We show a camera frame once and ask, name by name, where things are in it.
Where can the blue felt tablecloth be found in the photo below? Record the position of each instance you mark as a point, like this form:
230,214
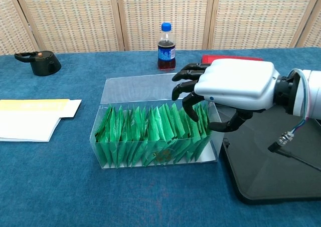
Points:
75,187

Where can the woven folding screen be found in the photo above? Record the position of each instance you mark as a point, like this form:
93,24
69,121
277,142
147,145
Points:
75,16

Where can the red certificate booklet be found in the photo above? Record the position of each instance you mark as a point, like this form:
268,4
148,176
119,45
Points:
208,59

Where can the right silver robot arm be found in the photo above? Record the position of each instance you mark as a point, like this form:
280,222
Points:
313,94

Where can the cola bottle blue cap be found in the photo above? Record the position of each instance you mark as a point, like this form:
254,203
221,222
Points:
166,54

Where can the white paper sheet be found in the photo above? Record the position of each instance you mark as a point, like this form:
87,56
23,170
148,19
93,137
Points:
74,108

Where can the black plastic tray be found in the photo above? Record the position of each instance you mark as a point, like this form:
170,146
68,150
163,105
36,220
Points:
263,174

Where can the white booklet yellow band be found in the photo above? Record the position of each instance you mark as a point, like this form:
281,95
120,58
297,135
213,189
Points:
25,126

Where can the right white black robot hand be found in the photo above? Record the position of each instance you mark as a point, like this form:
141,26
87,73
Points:
238,84

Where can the clear plastic box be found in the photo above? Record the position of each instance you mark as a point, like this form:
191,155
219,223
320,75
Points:
138,89

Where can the green packet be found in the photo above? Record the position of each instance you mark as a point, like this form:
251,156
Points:
105,126
203,123

